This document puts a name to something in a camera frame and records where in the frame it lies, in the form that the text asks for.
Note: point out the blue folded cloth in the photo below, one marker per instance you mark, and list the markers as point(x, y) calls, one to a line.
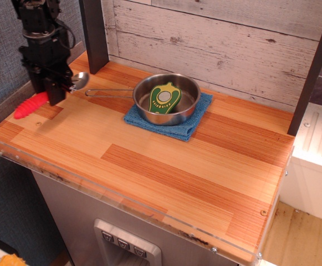
point(182, 131)

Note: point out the clear acrylic front guard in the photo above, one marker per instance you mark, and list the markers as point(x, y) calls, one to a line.
point(215, 193)

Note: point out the yellow object bottom left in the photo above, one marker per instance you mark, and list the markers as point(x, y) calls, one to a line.
point(12, 260)

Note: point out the dark right frame post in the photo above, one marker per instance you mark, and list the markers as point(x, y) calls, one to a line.
point(307, 91)

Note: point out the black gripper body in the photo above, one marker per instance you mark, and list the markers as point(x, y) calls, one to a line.
point(48, 50)

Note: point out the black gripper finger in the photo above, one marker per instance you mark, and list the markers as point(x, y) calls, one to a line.
point(55, 92)
point(37, 75)

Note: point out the silver dispenser button panel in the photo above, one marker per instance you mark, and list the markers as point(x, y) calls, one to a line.
point(120, 247)

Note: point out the grey toy cabinet front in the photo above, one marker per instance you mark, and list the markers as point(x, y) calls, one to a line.
point(74, 213)

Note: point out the green toy pepper slice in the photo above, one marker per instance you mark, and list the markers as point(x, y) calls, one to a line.
point(163, 98)

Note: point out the white toy sink unit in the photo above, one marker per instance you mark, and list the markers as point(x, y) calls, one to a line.
point(302, 184)

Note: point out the red handled metal spoon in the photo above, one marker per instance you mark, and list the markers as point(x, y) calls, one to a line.
point(29, 106)

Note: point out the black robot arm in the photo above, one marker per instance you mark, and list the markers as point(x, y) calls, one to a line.
point(40, 16)

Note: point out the small steel pan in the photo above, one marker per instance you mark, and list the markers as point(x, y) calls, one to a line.
point(181, 112)

